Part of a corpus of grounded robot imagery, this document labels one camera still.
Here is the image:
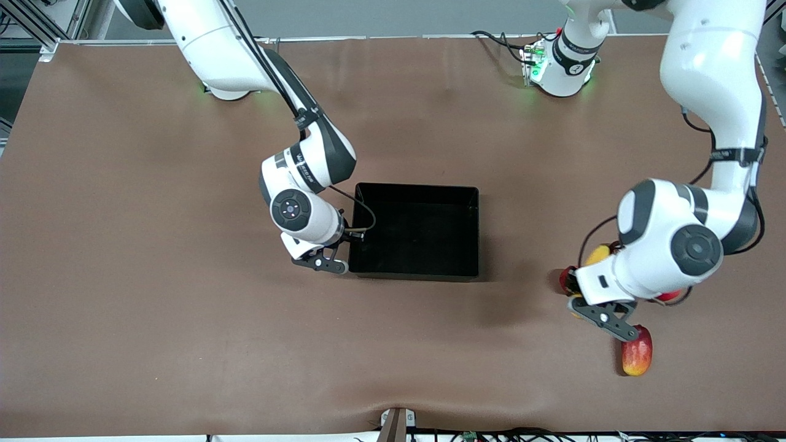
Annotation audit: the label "yellow banana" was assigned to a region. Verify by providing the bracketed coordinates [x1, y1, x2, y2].
[570, 244, 612, 319]

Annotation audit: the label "black rectangular plastic box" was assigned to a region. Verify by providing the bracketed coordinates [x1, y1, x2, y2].
[348, 182, 480, 283]

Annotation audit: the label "red yellow mango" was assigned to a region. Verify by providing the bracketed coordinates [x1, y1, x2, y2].
[621, 325, 653, 376]

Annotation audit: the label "brown table mat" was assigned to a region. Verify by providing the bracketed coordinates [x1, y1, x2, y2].
[0, 36, 786, 438]

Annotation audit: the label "brown camera mount post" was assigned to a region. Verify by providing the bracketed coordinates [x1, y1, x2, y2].
[378, 407, 416, 442]

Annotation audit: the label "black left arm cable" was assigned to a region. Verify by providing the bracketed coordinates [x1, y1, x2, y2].
[577, 104, 768, 271]

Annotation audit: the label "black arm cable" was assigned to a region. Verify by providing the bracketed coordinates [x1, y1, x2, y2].
[577, 104, 768, 271]
[221, 0, 376, 240]

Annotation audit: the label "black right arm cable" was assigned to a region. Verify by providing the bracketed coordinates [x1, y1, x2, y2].
[221, 0, 376, 240]

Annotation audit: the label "black arm base cables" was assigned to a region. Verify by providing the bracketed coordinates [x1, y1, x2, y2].
[471, 29, 536, 66]

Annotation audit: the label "aluminium frame profile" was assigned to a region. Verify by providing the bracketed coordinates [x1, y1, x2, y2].
[0, 0, 93, 62]

